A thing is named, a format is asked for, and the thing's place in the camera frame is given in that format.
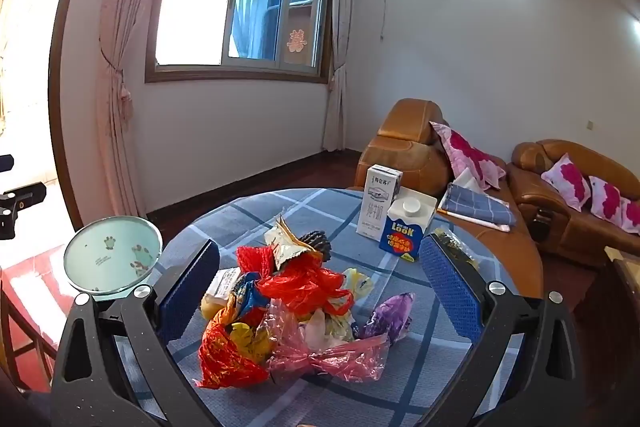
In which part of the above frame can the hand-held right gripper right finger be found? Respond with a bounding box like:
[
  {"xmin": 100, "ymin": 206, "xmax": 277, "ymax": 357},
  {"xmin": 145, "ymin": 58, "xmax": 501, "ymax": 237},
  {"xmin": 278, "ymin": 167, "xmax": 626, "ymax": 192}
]
[{"xmin": 419, "ymin": 232, "xmax": 586, "ymax": 427}]

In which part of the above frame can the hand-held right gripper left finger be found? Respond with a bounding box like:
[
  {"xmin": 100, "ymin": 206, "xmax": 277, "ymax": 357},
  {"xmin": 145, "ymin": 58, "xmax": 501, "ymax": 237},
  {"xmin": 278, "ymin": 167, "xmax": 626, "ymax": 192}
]
[{"xmin": 50, "ymin": 238, "xmax": 221, "ymax": 427}]

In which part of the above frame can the white orange snack packet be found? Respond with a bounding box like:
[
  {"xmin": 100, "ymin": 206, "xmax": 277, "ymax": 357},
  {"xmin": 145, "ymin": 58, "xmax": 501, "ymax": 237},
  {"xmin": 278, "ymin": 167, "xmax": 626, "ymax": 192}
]
[{"xmin": 214, "ymin": 268, "xmax": 246, "ymax": 297}]

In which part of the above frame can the purple foil wrapper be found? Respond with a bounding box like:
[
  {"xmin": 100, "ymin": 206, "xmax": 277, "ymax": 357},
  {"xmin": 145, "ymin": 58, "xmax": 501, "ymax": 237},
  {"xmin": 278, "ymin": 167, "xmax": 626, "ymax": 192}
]
[{"xmin": 364, "ymin": 293, "xmax": 416, "ymax": 340}]

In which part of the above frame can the teal frog print basin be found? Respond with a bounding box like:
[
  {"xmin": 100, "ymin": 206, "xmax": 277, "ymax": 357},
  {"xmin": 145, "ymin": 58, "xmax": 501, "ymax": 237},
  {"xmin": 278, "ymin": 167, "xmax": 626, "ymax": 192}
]
[{"xmin": 63, "ymin": 216, "xmax": 164, "ymax": 298}]

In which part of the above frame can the black rope bundle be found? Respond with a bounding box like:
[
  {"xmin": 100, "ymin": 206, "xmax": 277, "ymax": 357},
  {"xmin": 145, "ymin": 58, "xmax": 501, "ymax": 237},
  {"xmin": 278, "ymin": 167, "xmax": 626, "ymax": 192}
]
[{"xmin": 300, "ymin": 231, "xmax": 333, "ymax": 265}]

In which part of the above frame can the dark patterned packet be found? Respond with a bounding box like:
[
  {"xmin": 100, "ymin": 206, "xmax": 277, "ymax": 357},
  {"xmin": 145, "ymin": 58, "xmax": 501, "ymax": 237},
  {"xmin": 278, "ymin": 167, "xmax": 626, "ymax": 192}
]
[{"xmin": 432, "ymin": 227, "xmax": 481, "ymax": 270}]

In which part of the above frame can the blue carton with white cap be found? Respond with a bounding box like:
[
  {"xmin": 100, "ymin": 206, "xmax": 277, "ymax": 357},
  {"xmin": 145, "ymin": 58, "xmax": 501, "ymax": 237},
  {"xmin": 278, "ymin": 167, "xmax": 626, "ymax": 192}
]
[{"xmin": 379, "ymin": 187, "xmax": 437, "ymax": 263}]

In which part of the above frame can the orange-red snack packet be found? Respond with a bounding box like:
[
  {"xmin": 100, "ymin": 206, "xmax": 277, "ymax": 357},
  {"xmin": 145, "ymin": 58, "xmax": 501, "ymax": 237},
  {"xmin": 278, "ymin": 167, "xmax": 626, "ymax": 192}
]
[{"xmin": 197, "ymin": 277, "xmax": 271, "ymax": 390}]

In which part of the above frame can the bright yellow plastic bag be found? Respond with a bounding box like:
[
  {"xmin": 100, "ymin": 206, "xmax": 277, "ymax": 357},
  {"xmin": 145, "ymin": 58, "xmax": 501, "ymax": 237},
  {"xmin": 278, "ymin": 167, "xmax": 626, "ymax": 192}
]
[{"xmin": 227, "ymin": 322, "xmax": 278, "ymax": 360}]

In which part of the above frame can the folded blue plaid cloth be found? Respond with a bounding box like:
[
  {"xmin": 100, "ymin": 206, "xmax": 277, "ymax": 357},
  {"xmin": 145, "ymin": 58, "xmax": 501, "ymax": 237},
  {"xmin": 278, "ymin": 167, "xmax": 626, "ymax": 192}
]
[{"xmin": 442, "ymin": 183, "xmax": 517, "ymax": 228}]

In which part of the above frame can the pale yellow plastic bag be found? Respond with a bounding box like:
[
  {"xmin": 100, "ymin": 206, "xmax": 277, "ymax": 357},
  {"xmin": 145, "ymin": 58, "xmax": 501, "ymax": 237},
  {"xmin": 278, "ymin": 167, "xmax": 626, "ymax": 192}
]
[{"xmin": 342, "ymin": 268, "xmax": 376, "ymax": 303}]

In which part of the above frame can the crumpled gold foil wrapper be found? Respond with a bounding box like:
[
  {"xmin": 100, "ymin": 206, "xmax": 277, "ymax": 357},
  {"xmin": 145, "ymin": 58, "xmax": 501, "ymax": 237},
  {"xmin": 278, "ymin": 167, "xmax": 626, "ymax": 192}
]
[{"xmin": 263, "ymin": 216, "xmax": 321, "ymax": 268}]

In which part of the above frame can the red plastic bag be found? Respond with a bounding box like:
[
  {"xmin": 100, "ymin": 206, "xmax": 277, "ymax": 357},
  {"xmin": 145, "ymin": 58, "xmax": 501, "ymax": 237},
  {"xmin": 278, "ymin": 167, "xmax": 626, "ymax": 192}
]
[{"xmin": 236, "ymin": 246, "xmax": 355, "ymax": 319}]

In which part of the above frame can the white folded paper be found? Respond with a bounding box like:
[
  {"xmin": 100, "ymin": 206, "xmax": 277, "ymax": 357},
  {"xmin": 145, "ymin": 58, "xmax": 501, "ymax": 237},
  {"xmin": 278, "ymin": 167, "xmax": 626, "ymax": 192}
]
[{"xmin": 452, "ymin": 167, "xmax": 485, "ymax": 194}]

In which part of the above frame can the tall white milk carton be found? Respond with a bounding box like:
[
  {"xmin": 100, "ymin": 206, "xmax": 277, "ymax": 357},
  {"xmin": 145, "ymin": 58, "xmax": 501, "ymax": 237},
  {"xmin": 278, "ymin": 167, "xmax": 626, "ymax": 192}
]
[{"xmin": 356, "ymin": 164, "xmax": 404, "ymax": 242}]

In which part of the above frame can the pink transparent plastic bag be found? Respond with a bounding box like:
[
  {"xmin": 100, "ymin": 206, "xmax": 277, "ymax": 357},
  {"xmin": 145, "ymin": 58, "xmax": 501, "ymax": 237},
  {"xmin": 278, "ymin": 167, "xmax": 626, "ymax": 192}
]
[{"xmin": 267, "ymin": 299, "xmax": 391, "ymax": 383}]

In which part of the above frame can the orange leather sofa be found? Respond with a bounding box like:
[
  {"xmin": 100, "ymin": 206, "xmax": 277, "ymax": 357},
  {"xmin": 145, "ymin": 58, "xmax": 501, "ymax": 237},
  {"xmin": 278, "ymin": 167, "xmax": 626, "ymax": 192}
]
[{"xmin": 506, "ymin": 138, "xmax": 640, "ymax": 269}]

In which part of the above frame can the white crumpled tissue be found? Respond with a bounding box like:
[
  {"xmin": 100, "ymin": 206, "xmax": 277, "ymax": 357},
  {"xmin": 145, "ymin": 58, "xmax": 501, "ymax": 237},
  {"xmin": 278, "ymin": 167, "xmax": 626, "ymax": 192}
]
[{"xmin": 302, "ymin": 309, "xmax": 356, "ymax": 350}]

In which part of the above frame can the wooden chair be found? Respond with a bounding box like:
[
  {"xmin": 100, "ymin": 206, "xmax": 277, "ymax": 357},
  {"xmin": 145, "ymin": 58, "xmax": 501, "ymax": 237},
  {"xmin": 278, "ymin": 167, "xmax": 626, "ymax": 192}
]
[{"xmin": 0, "ymin": 264, "xmax": 58, "ymax": 390}]

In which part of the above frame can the orange leather armchair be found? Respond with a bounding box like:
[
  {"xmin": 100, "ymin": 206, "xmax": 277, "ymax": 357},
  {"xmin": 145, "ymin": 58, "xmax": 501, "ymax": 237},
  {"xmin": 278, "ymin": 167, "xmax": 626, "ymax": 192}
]
[{"xmin": 354, "ymin": 98, "xmax": 545, "ymax": 300}]

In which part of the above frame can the pink floral pillow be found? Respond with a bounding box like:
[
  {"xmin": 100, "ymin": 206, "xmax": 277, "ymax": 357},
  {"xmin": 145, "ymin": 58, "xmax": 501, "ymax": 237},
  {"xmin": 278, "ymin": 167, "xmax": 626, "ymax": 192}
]
[
  {"xmin": 617, "ymin": 197, "xmax": 640, "ymax": 235},
  {"xmin": 541, "ymin": 153, "xmax": 592, "ymax": 212},
  {"xmin": 587, "ymin": 176, "xmax": 623, "ymax": 220},
  {"xmin": 430, "ymin": 121, "xmax": 507, "ymax": 190}
]

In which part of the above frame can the blue plaid tablecloth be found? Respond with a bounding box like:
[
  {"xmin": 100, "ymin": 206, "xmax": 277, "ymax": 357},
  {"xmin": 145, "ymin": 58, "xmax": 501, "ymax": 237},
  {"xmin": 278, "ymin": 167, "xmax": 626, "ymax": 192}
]
[{"xmin": 112, "ymin": 188, "xmax": 488, "ymax": 427}]

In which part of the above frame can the wooden cabinet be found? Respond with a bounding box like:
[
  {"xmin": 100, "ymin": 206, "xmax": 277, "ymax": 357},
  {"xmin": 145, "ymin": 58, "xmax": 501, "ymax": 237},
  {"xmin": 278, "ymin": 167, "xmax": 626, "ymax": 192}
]
[{"xmin": 602, "ymin": 246, "xmax": 640, "ymax": 303}]

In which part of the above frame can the pink floral curtain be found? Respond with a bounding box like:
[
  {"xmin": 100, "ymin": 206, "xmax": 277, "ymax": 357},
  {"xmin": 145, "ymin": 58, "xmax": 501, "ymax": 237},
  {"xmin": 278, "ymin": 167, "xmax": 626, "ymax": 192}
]
[
  {"xmin": 322, "ymin": 0, "xmax": 358, "ymax": 152},
  {"xmin": 97, "ymin": 0, "xmax": 191, "ymax": 218}
]

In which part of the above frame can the brown wooden door frame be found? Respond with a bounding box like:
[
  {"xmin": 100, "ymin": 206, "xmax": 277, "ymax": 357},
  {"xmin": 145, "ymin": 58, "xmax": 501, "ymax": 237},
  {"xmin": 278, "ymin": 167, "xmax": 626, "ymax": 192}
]
[{"xmin": 47, "ymin": 0, "xmax": 117, "ymax": 230}]

